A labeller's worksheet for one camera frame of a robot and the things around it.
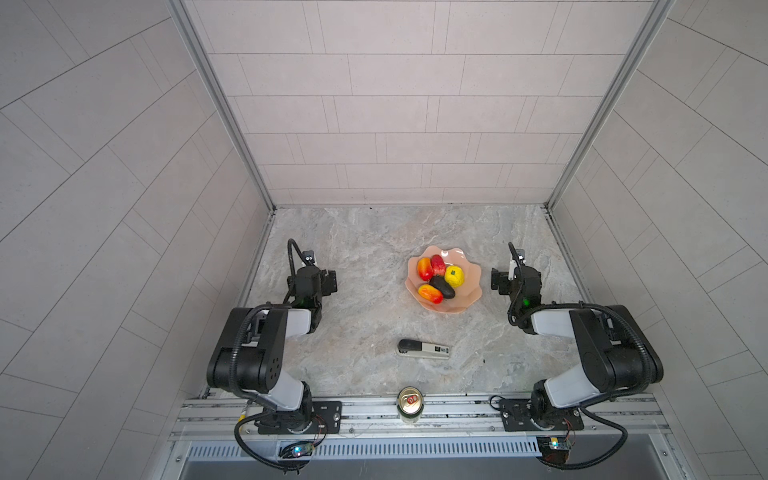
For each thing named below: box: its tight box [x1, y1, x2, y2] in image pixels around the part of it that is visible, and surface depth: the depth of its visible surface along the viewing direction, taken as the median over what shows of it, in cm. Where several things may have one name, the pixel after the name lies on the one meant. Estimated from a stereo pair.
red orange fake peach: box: [417, 257, 434, 282], surface depth 94 cm
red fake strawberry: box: [431, 254, 447, 277], surface depth 96 cm
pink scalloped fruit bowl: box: [405, 246, 483, 314], surface depth 93 cm
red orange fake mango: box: [418, 284, 444, 304], surface depth 90 cm
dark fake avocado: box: [429, 275, 455, 299], surface depth 92 cm
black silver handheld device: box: [396, 338, 451, 360], surface depth 80 cm
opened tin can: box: [397, 386, 425, 425], surface depth 66 cm
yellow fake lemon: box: [444, 265, 465, 289], surface depth 93 cm
